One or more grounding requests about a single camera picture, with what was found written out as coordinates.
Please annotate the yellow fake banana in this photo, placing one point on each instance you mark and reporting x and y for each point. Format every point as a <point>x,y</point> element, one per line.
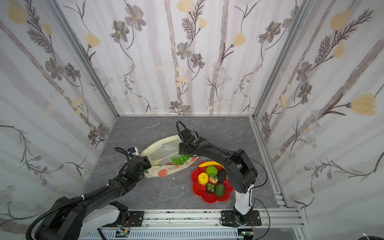
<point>210,163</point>

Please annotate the green fake grape bunch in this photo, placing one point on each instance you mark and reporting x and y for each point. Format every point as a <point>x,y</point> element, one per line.
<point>180,160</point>

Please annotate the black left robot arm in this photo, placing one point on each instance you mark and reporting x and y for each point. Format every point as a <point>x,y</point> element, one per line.
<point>64,220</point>

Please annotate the dark brown fake fruit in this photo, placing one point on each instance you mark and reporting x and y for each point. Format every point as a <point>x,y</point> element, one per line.
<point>207,190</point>

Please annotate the red flower-shaped plastic bowl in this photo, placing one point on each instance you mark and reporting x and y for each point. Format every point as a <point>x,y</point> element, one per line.
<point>200,190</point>

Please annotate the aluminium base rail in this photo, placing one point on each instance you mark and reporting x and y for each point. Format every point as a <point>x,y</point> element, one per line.
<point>209,224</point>

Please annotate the dark green fake fruit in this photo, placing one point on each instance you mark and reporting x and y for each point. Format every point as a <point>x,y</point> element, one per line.
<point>220,190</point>

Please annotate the yellow fake lemon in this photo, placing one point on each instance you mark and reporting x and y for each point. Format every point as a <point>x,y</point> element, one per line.
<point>203,179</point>

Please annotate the bright green fake fruit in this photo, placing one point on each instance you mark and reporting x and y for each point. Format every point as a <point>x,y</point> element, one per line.
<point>212,170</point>

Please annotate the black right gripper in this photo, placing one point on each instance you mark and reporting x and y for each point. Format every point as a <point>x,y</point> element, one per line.
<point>184,149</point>

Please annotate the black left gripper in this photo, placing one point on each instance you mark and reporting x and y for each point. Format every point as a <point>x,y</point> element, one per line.
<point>145,163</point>

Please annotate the small black fake fruit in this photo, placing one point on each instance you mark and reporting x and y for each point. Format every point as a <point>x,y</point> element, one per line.
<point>222,176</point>

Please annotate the pale yellow plastic bag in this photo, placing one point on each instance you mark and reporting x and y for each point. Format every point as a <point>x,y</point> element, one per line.
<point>160,154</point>

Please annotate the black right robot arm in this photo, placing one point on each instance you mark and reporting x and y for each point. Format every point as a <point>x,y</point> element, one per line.
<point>239,168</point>

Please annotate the fake red strawberry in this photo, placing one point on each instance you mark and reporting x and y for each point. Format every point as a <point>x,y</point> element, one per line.
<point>213,179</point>

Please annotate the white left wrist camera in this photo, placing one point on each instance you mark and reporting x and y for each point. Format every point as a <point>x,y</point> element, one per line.
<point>133,152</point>

